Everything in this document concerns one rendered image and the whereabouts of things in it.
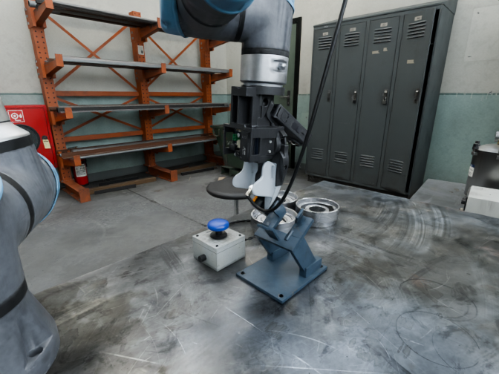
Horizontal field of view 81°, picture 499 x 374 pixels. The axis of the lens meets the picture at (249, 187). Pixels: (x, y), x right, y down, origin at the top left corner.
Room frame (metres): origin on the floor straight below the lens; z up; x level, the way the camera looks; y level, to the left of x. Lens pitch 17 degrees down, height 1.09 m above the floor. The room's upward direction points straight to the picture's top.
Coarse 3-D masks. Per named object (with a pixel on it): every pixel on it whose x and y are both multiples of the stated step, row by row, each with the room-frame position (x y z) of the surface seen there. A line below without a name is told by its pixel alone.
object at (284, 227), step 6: (288, 210) 0.64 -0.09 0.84; (252, 216) 0.59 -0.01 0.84; (264, 216) 0.62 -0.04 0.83; (288, 216) 0.62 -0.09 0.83; (294, 216) 0.61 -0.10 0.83; (252, 222) 0.58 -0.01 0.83; (258, 222) 0.57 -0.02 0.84; (282, 222) 0.59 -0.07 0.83; (288, 222) 0.56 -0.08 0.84; (294, 222) 0.57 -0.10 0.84; (252, 228) 0.58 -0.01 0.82; (276, 228) 0.55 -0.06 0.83; (282, 228) 0.55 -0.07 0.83; (288, 228) 0.56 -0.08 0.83
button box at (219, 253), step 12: (228, 228) 0.52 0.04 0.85; (192, 240) 0.49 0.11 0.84; (204, 240) 0.47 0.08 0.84; (216, 240) 0.47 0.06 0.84; (228, 240) 0.47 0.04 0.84; (240, 240) 0.48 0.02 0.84; (204, 252) 0.46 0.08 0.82; (216, 252) 0.44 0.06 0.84; (228, 252) 0.46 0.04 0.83; (240, 252) 0.48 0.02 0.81; (216, 264) 0.44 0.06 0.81; (228, 264) 0.46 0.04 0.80
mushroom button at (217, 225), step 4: (212, 220) 0.49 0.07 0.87; (216, 220) 0.49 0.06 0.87; (220, 220) 0.49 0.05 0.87; (224, 220) 0.49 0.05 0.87; (208, 224) 0.48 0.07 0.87; (212, 224) 0.48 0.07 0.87; (216, 224) 0.48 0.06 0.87; (220, 224) 0.48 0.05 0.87; (224, 224) 0.48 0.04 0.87; (228, 224) 0.49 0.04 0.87; (208, 228) 0.48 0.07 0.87; (212, 228) 0.47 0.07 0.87; (216, 228) 0.47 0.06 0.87; (220, 228) 0.47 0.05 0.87; (224, 228) 0.47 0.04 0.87; (216, 232) 0.49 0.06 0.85; (220, 232) 0.49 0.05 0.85
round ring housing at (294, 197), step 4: (280, 192) 0.77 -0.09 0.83; (292, 192) 0.76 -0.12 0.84; (288, 196) 0.76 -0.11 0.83; (292, 196) 0.75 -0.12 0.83; (296, 196) 0.73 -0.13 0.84; (284, 200) 0.74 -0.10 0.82; (288, 200) 0.72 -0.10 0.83; (296, 200) 0.70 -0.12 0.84; (284, 204) 0.68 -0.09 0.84; (288, 204) 0.68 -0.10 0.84; (292, 204) 0.68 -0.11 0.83; (292, 208) 0.68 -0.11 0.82
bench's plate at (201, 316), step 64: (320, 192) 0.88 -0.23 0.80; (192, 256) 0.49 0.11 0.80; (256, 256) 0.49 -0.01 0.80; (320, 256) 0.49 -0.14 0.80; (384, 256) 0.49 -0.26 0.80; (448, 256) 0.49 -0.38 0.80; (64, 320) 0.33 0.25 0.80; (128, 320) 0.33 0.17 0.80; (192, 320) 0.33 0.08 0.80; (256, 320) 0.33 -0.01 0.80; (320, 320) 0.33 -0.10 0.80; (384, 320) 0.33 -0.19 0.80
